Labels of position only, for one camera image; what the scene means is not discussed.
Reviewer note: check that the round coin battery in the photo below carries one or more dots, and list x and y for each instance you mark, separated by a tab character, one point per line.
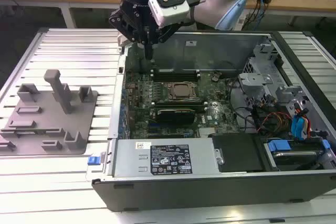
215	78

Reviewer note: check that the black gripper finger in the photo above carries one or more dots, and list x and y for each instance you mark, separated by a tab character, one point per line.
164	35
123	26

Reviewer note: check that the green motherboard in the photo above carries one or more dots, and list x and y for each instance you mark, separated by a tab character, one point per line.
218	103

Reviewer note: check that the white sticker on case wall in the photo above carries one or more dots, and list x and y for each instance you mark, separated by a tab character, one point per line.
190	43

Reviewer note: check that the hard disk in blue carrier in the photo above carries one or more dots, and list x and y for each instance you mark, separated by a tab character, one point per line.
278	145

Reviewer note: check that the silver chipset heatsink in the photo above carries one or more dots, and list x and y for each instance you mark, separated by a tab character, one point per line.
208	131

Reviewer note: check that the black graphics card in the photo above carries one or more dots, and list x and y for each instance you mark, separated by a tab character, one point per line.
176	116

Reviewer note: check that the black power supply label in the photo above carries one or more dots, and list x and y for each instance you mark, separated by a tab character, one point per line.
170	159

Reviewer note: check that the blue case latch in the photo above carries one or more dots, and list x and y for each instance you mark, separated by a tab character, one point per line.
94	161

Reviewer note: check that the grey power supply unit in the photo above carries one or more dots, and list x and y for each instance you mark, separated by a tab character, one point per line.
131	161

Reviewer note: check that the metal drive cage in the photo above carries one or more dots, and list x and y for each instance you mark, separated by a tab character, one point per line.
257	77

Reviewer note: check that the open black PC case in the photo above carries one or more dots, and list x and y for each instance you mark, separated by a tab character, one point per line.
210	195

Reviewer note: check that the black RAM slot bank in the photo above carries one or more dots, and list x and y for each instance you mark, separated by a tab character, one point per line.
176	75
181	101

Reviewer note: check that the silver CPU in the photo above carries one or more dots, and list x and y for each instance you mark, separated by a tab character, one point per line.
181	89

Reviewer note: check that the grey parts rack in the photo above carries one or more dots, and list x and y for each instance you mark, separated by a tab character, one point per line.
52	119

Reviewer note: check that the grey case corner latch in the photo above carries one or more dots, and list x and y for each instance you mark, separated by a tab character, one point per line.
121	43

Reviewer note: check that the grey metal bracket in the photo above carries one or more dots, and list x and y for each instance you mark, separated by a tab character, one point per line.
288	94

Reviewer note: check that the black drive bay cover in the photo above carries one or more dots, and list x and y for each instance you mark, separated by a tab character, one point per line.
236	150

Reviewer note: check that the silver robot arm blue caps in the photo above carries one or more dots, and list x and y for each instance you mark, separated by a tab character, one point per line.
210	9

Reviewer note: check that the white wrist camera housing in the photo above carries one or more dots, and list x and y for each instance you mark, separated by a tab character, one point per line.
170	12

